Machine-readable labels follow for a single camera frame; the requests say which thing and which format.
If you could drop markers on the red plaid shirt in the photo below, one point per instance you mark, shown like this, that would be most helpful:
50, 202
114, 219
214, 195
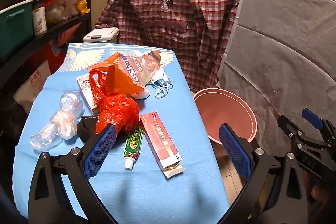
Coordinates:
183, 16

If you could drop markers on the blue winged-print tablecloth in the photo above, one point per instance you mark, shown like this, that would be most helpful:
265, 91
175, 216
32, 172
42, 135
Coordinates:
157, 200

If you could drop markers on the white lidded bin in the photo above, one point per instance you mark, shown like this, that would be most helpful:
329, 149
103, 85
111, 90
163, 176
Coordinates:
101, 35

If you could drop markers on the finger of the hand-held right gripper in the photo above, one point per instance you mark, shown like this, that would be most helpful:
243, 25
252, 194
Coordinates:
312, 117
287, 123

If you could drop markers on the white paper tissue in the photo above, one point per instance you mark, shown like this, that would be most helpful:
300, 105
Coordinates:
141, 94

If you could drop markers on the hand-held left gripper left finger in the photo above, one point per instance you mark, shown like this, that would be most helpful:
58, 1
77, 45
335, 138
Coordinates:
101, 153

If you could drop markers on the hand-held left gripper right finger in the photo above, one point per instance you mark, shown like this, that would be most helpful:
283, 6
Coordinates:
235, 153

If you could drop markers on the white printed sack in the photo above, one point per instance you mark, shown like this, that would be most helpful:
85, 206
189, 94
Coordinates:
31, 85

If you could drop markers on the red ointment box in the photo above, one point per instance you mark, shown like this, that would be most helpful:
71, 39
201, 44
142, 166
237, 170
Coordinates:
157, 140

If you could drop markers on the orange printed snack wrapper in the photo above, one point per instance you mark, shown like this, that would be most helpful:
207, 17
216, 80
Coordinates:
123, 77

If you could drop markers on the red cardboard carton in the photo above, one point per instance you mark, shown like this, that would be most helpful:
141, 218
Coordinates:
52, 53

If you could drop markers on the grey fabric cover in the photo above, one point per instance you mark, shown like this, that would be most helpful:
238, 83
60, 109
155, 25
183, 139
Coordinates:
283, 56

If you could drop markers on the green toothpaste tube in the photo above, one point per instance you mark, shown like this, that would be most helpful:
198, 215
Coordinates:
132, 150

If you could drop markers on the white medicine box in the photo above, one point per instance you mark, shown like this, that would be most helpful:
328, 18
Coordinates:
85, 87

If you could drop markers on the orange plastic bag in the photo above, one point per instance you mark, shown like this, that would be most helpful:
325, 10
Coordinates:
118, 111

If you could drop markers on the blue face mask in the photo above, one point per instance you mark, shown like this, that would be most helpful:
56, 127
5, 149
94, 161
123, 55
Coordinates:
161, 79

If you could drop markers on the green storage box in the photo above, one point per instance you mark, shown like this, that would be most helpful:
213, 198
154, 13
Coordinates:
15, 29

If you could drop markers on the pink plastic bucket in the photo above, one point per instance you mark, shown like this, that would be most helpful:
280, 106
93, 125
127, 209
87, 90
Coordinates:
223, 108

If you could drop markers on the white labelled jar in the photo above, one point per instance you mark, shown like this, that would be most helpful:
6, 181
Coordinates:
39, 22

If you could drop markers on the person's right hand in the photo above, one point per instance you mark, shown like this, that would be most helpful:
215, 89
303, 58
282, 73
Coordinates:
316, 191

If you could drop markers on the clear bags of food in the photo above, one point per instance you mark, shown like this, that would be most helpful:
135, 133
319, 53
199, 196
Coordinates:
60, 6

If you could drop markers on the clear plastic bag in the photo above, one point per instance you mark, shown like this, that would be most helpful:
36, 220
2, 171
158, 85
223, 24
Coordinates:
63, 121

